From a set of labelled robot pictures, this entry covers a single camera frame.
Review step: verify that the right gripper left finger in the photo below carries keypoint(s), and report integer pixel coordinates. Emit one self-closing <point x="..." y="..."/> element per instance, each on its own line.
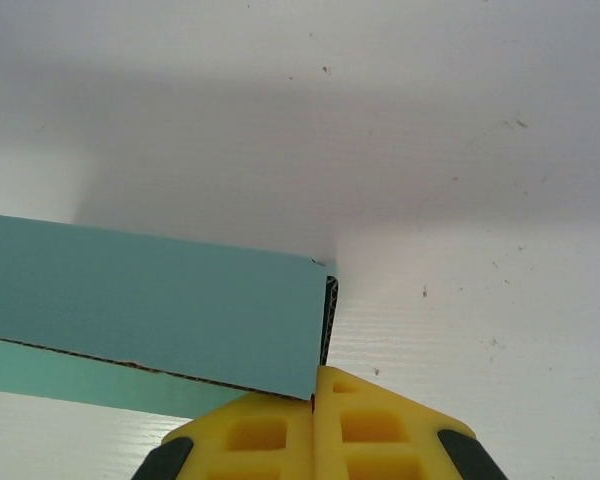
<point x="255" y="440"/>

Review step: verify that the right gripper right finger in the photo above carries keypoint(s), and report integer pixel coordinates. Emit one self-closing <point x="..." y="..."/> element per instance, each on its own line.
<point x="380" y="435"/>

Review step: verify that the teal cardboard box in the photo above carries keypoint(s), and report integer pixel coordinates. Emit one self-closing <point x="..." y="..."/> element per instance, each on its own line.
<point x="155" y="300"/>

